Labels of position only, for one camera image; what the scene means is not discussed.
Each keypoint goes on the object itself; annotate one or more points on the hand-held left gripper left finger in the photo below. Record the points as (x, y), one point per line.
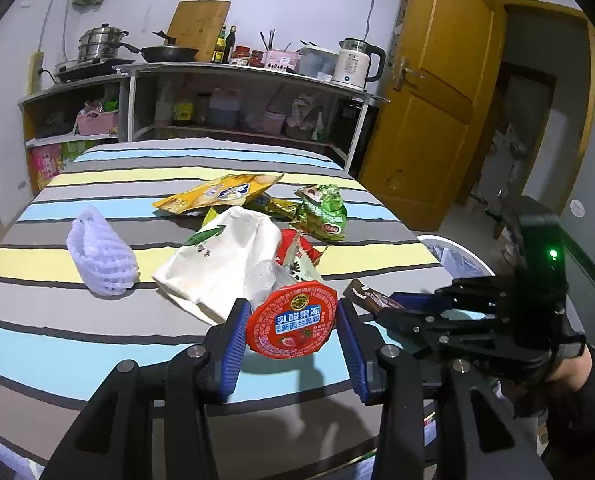
(235, 345)

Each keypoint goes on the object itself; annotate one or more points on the person's right hand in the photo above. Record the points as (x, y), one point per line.
(572, 369)

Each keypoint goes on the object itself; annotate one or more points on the yellow wooden door frame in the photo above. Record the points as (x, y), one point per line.
(585, 85)

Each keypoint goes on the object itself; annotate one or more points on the brown chocolate wrapper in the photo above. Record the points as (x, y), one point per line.
(365, 296)

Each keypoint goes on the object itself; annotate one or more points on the green snack wrapper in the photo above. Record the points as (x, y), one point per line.
(322, 210)

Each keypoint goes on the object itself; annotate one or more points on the crumpled plastic bags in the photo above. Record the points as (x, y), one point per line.
(305, 115)

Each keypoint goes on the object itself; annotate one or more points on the yellow snack bag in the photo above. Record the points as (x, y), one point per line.
(212, 192)

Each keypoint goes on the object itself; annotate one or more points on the bundle of chopsticks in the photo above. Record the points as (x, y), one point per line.
(267, 40)

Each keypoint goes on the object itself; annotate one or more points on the steel steamer pot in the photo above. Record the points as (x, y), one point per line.
(99, 42)

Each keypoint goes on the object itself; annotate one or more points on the pink plastic bucket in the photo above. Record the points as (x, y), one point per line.
(275, 122)

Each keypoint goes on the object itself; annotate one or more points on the wooden cutting board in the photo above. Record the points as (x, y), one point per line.
(197, 25)

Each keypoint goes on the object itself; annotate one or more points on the pink utensil box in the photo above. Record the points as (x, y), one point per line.
(281, 61)

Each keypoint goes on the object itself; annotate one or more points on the white foam fruit net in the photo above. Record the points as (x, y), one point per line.
(102, 255)

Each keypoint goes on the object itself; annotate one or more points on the cooking oil bottle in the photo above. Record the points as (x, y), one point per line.
(182, 110)

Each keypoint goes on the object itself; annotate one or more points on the black frying pan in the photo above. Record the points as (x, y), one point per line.
(170, 53)

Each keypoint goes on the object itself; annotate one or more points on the clear plastic bin liner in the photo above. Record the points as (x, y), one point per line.
(457, 260)

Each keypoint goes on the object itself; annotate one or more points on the black induction cooker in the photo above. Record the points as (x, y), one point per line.
(87, 71)

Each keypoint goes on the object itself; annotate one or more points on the pink plastic basket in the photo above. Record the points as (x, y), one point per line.
(97, 124)

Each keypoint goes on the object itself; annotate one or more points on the yellow-label oil bottle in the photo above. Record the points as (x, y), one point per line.
(220, 50)

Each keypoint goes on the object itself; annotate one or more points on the striped bed sheet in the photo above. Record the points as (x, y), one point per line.
(102, 340)

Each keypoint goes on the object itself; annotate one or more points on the small metal shelf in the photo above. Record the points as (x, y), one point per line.
(67, 91)

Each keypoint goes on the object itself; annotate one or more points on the yellow wooden door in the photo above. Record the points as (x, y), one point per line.
(442, 110)

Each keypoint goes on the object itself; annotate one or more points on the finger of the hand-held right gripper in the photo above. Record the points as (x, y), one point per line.
(427, 332)
(417, 301)

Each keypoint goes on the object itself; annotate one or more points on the clear plastic container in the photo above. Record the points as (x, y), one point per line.
(317, 62)

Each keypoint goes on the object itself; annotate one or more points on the person's right forearm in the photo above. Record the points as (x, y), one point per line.
(587, 415)

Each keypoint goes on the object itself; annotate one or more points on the pink and green carton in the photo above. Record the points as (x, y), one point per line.
(52, 165)

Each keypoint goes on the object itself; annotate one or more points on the white round trash bin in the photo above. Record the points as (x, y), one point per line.
(430, 236)

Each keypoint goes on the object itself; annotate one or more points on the translucent plastic jug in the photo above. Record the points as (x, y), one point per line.
(225, 110)

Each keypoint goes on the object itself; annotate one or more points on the small yellow wrapper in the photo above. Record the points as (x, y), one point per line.
(280, 207)

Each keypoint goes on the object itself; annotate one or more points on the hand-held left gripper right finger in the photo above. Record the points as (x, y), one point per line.
(350, 350)

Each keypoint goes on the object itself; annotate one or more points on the large metal shelf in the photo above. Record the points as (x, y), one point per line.
(237, 70)

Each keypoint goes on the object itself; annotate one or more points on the white electric kettle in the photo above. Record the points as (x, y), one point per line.
(352, 62)

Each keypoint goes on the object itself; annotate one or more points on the red foil wrapper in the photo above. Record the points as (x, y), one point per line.
(297, 250)

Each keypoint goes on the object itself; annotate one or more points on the wall power strip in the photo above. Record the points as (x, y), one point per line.
(36, 72)

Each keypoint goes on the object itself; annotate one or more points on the dark sauce bottle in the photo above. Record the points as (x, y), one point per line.
(231, 47)

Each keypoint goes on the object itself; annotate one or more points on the red-lid jelly cup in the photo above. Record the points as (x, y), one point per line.
(292, 320)

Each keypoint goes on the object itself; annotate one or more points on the white paper tea bag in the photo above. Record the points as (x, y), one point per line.
(217, 260)

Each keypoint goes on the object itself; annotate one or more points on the red sauce jar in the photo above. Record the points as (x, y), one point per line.
(241, 56)

